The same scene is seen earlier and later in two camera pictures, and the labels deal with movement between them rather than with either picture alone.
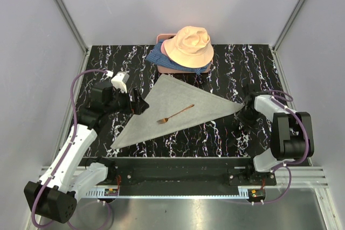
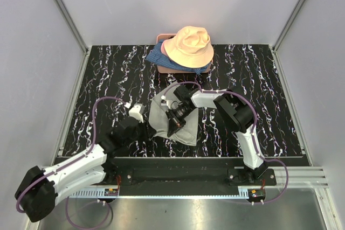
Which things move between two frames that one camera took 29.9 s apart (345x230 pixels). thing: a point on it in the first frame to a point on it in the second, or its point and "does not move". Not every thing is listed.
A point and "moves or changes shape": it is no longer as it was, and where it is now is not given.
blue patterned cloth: x=158 y=55 does not move
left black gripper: x=137 y=107 to x=147 y=132
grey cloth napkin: x=173 y=103 moves or changes shape
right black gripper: x=249 y=124 to x=174 y=123
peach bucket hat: x=191 y=48 does not move
